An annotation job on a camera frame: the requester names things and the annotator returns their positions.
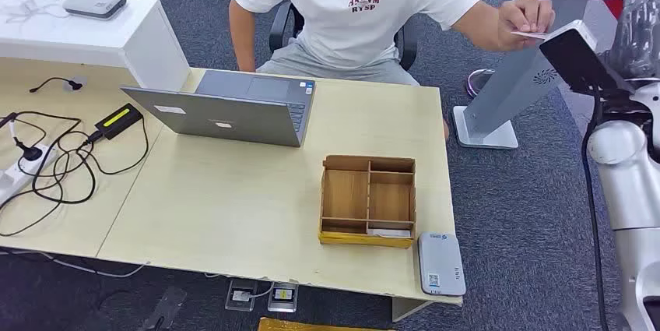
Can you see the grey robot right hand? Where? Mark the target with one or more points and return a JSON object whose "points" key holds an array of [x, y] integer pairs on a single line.
{"points": [[637, 39]]}

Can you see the person's left forearm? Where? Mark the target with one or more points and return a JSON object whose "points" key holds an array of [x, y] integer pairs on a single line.
{"points": [[479, 24]]}

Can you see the white desk leg panel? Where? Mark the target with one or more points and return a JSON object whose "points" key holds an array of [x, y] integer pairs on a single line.
{"points": [[407, 308]]}

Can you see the person's left hand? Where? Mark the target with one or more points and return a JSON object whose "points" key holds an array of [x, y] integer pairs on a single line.
{"points": [[526, 16]]}

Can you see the grey kiosk stand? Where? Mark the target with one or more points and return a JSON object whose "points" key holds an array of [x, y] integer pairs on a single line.
{"points": [[510, 91]]}

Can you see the white charger block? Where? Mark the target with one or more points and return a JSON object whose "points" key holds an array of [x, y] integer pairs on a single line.
{"points": [[13, 6]]}

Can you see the yellow package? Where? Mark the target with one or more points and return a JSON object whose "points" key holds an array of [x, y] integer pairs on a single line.
{"points": [[309, 325]]}

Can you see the black adapter with yellow label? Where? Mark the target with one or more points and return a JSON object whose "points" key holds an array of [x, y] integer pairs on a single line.
{"points": [[118, 121]]}

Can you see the black office chair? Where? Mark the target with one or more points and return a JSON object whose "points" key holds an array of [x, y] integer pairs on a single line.
{"points": [[281, 24]]}

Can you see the round silver purple base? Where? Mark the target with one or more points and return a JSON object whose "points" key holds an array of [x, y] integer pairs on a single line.
{"points": [[477, 83]]}

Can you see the grey card reader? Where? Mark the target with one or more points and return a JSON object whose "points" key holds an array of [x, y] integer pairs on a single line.
{"points": [[441, 264], [93, 2]]}

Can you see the red barrier belt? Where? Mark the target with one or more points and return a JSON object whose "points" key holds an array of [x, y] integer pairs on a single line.
{"points": [[614, 6]]}

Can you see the black power plug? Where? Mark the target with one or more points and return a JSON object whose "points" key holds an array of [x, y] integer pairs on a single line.
{"points": [[31, 153]]}

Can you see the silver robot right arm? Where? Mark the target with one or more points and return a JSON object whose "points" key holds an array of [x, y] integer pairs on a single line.
{"points": [[629, 184]]}

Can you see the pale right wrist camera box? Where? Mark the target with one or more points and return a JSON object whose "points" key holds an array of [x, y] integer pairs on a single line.
{"points": [[572, 55]]}

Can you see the wooden compartment organizer box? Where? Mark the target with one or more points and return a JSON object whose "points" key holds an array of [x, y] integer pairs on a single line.
{"points": [[343, 194]]}

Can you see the grey laptop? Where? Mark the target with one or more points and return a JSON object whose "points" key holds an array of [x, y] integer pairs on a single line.
{"points": [[227, 119]]}

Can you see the floor socket with yellow label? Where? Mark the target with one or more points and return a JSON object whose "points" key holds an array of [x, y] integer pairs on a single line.
{"points": [[282, 296]]}

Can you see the dark robot left hand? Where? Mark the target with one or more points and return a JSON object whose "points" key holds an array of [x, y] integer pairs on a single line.
{"points": [[166, 305]]}

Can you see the white ID card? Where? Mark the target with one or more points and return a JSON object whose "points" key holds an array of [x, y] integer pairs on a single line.
{"points": [[531, 35]]}

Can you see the white reception counter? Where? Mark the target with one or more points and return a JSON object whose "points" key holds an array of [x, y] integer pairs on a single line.
{"points": [[129, 45]]}

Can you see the person's right forearm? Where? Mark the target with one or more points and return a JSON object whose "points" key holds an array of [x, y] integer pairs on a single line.
{"points": [[242, 39]]}

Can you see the floor socket with white plug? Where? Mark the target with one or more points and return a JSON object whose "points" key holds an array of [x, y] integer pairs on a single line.
{"points": [[241, 295]]}

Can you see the person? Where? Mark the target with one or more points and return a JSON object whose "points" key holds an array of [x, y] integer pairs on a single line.
{"points": [[350, 14]]}

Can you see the white power strip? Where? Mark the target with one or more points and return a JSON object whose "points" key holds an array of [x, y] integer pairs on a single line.
{"points": [[20, 174]]}

